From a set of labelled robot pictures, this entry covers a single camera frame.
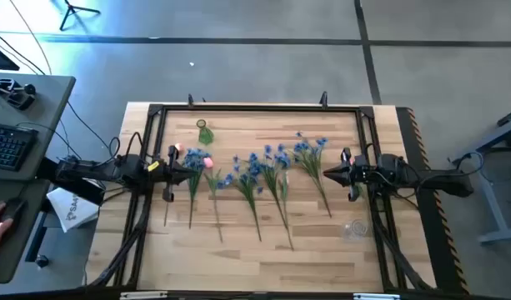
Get black aluminium table frame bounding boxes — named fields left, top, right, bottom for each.
left=88, top=102, right=433, bottom=292

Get white paper bag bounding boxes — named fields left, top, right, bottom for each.
left=46, top=186, right=101, bottom=233

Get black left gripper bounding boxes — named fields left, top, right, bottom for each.
left=148, top=144, right=200, bottom=204

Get black keyboard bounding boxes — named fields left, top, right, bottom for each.
left=0, top=122, right=39, bottom=173

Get black cable to arm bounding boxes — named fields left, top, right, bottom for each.
left=66, top=101, right=115, bottom=158

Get grey side desk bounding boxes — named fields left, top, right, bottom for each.
left=0, top=71, right=77, bottom=285

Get clear glass vase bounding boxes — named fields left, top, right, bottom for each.
left=342, top=218, right=370, bottom=243

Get black tripod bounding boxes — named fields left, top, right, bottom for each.
left=58, top=0, right=102, bottom=32

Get black monitor corner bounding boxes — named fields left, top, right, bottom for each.
left=0, top=40, right=21, bottom=72

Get dark blue desk leg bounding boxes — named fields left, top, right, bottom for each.
left=24, top=210, right=48, bottom=263

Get black hazard-striped floor strip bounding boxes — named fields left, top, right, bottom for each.
left=395, top=107, right=469, bottom=295

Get black computer mouse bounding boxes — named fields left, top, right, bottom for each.
left=0, top=197, right=28, bottom=234

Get black floor cable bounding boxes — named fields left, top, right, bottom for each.
left=0, top=30, right=47, bottom=76

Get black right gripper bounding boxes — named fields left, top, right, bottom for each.
left=323, top=147, right=383, bottom=203

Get green glass vase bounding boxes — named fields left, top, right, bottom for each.
left=195, top=118, right=216, bottom=147

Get silver hinge bracket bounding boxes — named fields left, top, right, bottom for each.
left=119, top=290, right=168, bottom=300
left=353, top=292, right=401, bottom=300

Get black desk foot bar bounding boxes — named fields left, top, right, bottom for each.
left=37, top=157, right=107, bottom=206

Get blue-grey metal table frame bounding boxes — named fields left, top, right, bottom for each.
left=448, top=106, right=511, bottom=246

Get thin light cable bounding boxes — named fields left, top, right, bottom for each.
left=8, top=0, right=53, bottom=76

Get blue artificial flower spray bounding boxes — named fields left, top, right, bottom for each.
left=261, top=143, right=296, bottom=251
left=215, top=152, right=265, bottom=243
left=182, top=147, right=213, bottom=229
left=292, top=131, right=333, bottom=219

